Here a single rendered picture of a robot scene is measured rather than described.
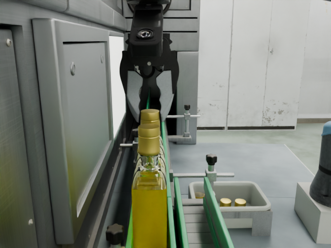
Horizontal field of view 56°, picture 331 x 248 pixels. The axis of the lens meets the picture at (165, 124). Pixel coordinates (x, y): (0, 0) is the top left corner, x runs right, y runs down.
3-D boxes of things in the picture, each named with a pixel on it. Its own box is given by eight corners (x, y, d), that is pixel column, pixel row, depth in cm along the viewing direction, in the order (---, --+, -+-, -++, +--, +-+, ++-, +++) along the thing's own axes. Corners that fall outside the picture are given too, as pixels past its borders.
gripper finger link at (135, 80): (141, 115, 60) (147, 68, 57) (139, 124, 54) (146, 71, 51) (124, 113, 59) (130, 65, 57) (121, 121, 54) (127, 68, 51)
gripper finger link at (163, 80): (176, 113, 60) (169, 65, 57) (178, 121, 54) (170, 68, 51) (160, 115, 60) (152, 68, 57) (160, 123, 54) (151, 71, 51)
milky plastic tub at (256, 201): (187, 204, 105) (187, 181, 102) (253, 203, 105) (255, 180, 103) (193, 236, 88) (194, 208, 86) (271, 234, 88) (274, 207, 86)
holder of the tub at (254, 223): (172, 206, 104) (172, 185, 102) (252, 205, 105) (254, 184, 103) (174, 237, 88) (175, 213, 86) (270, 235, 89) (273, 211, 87)
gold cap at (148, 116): (141, 132, 57) (140, 108, 55) (160, 132, 57) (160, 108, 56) (139, 138, 53) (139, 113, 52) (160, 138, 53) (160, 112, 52)
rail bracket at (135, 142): (121, 165, 106) (120, 128, 103) (141, 165, 107) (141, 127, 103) (120, 170, 103) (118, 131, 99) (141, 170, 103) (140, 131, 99)
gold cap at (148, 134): (152, 157, 47) (151, 130, 46) (133, 153, 49) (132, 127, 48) (164, 150, 50) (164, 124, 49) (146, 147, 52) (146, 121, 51)
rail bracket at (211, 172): (168, 197, 83) (168, 153, 80) (231, 196, 83) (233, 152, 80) (169, 202, 80) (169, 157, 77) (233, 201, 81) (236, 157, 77)
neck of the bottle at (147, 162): (140, 162, 52) (140, 135, 50) (158, 162, 52) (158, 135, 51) (139, 170, 49) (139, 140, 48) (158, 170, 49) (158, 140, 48)
